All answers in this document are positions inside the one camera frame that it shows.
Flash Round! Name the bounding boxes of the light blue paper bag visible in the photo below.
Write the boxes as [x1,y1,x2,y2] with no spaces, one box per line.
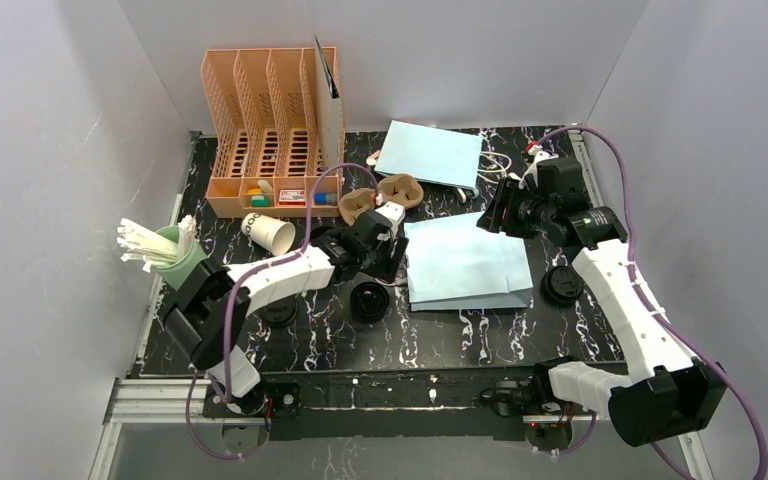
[374,120,483,190]
[404,212,533,312]

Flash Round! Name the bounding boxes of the black lid right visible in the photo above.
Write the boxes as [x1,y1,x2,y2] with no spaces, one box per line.
[540,266,585,307]

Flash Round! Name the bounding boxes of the brown cardboard cup carrier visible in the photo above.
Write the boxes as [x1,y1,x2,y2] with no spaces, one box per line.
[338,174,424,226]

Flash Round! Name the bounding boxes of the purple cable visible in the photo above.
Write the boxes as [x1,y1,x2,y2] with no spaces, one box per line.
[536,125,768,480]
[185,162,382,462]

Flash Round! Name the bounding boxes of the black cup with shiny contents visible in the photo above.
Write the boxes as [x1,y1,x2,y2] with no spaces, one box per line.
[349,282,390,324]

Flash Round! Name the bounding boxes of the flat light blue paper bag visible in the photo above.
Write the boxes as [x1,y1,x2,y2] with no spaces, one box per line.
[374,120,483,190]

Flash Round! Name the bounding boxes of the black base rail bar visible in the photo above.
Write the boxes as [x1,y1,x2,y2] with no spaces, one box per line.
[201,360,627,442]

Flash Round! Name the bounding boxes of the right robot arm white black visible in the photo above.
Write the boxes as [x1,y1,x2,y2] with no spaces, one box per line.
[477,158,726,447]

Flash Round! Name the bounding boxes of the black cup upright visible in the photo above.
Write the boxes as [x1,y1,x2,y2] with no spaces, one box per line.
[309,225,338,249]

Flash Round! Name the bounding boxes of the black lid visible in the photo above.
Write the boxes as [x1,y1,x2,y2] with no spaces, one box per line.
[259,297,298,328]
[540,266,585,307]

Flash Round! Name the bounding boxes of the orange plastic file organizer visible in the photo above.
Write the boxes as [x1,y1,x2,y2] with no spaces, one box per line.
[201,46,342,218]

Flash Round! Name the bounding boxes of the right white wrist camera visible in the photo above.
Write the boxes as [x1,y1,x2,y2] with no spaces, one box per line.
[518,141,558,189]

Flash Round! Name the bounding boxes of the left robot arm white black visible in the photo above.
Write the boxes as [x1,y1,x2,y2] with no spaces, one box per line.
[158,202,408,403]

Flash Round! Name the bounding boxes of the small red white box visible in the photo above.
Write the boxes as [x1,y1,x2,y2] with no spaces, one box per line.
[278,189,307,206]

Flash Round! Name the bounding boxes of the green straw holder cup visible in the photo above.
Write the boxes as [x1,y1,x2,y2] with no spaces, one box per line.
[152,225,208,290]

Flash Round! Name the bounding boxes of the aluminium frame rail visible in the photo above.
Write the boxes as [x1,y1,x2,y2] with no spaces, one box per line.
[89,377,206,480]

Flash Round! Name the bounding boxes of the grey folder in organizer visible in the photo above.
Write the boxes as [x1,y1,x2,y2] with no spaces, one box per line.
[314,37,344,168]

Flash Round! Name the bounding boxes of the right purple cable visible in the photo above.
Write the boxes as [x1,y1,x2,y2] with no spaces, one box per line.
[536,125,768,480]

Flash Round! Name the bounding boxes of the black lid left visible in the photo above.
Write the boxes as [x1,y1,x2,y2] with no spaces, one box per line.
[259,297,298,328]

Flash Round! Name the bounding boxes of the white paper coffee cup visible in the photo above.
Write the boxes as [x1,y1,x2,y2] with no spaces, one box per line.
[241,212,296,256]

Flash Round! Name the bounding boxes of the green yellow small items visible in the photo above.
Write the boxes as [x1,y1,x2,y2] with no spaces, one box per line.
[246,179,275,208]

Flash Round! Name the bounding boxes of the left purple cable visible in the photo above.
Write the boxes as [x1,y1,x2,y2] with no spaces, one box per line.
[185,162,382,462]

